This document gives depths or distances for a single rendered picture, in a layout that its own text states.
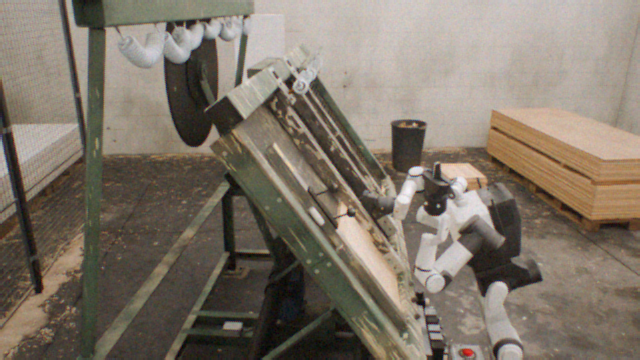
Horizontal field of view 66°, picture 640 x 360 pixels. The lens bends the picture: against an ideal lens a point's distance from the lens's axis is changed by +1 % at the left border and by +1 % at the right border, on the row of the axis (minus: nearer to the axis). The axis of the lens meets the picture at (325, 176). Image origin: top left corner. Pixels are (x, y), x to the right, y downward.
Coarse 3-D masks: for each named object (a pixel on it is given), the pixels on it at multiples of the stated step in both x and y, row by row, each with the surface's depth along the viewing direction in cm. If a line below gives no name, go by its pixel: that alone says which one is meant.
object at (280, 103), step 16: (272, 96) 221; (288, 96) 219; (288, 112) 223; (288, 128) 225; (304, 128) 229; (304, 144) 227; (320, 160) 229; (320, 176) 232; (336, 176) 232; (336, 192) 234; (352, 192) 240; (368, 224) 239; (384, 240) 243; (384, 256) 244; (400, 272) 246
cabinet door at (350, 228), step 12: (348, 228) 220; (360, 228) 237; (348, 240) 210; (360, 240) 226; (360, 252) 215; (372, 252) 233; (372, 264) 221; (384, 264) 239; (384, 276) 228; (396, 276) 245; (384, 288) 217; (396, 288) 233; (396, 300) 222
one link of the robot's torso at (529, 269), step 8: (504, 264) 221; (512, 264) 220; (520, 264) 222; (528, 264) 224; (536, 264) 222; (480, 272) 222; (488, 272) 222; (496, 272) 222; (504, 272) 221; (512, 272) 221; (520, 272) 221; (528, 272) 221; (536, 272) 221; (512, 280) 223; (520, 280) 222; (528, 280) 222; (536, 280) 223; (480, 288) 227
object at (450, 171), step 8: (448, 168) 566; (456, 168) 567; (464, 168) 567; (472, 168) 566; (448, 176) 538; (456, 176) 542; (464, 176) 540; (472, 176) 539; (480, 176) 540; (472, 184) 538
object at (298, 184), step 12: (276, 144) 189; (276, 156) 185; (288, 168) 187; (288, 180) 188; (300, 180) 190; (300, 192) 190; (312, 204) 191; (324, 216) 192; (324, 228) 194; (336, 240) 195; (360, 264) 198; (360, 276) 200; (372, 276) 202; (372, 288) 201; (384, 300) 203; (396, 312) 205; (396, 324) 206
